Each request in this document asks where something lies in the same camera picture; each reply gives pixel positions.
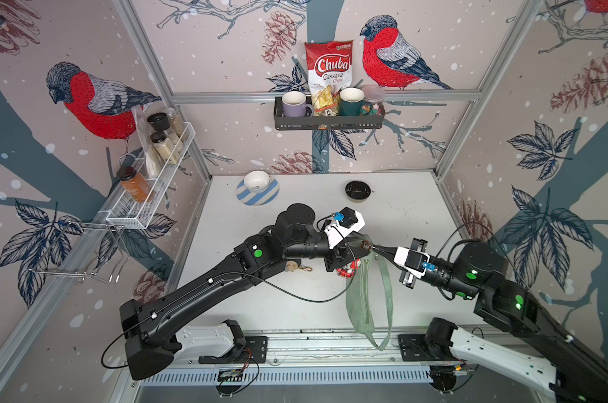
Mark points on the clear plastic zip bag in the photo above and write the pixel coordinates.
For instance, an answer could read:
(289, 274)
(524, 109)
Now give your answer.
(153, 163)

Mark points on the white wire spice rack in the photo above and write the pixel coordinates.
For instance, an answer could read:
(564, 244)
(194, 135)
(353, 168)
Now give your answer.
(132, 214)

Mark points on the red Chuba chips bag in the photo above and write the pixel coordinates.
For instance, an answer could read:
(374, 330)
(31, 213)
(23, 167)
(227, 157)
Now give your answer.
(330, 69)

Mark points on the far brown spice jar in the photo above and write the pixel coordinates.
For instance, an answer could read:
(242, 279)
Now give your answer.
(176, 121)

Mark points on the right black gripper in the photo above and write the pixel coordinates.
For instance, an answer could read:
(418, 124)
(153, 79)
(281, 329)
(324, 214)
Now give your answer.
(405, 277)

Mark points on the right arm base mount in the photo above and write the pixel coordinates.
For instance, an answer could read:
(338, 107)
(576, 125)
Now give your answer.
(433, 346)

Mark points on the blue striped saucer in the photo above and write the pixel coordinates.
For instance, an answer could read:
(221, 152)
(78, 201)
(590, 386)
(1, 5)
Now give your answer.
(249, 198)

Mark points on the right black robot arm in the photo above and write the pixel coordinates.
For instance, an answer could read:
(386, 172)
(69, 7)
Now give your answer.
(478, 274)

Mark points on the black lid spice jar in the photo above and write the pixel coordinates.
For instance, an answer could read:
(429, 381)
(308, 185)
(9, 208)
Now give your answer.
(161, 123)

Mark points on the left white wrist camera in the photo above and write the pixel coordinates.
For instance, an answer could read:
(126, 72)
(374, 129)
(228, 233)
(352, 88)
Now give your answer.
(343, 224)

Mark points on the purple mug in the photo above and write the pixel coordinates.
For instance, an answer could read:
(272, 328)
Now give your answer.
(295, 105)

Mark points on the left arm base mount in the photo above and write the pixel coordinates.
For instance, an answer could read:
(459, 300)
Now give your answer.
(233, 346)

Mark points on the black small bowl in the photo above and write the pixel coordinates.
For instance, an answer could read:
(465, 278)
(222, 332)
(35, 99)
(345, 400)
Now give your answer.
(358, 191)

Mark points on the green corduroy bag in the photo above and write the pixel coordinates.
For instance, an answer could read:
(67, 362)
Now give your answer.
(359, 304)

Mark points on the beige spice jar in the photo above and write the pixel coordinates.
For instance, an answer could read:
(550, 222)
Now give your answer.
(164, 147)

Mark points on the white small bowl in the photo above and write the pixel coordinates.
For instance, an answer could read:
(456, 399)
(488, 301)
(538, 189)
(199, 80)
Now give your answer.
(257, 181)

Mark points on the pink lidded candy jar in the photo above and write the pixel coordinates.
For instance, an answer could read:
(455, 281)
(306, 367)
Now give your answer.
(373, 100)

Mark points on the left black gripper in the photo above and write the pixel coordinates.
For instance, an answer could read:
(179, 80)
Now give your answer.
(341, 255)

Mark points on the metal wire hook rack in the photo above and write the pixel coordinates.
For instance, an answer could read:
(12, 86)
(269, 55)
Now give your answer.
(99, 255)

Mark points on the green mug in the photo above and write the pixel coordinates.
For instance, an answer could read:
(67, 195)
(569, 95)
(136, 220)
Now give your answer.
(351, 101)

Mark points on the orange spice bottle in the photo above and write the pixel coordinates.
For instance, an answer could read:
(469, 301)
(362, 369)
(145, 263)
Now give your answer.
(134, 183)

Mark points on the dark metal wall shelf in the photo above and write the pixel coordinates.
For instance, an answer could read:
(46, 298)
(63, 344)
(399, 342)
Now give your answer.
(309, 122)

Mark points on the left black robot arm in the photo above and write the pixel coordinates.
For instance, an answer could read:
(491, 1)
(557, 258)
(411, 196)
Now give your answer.
(150, 328)

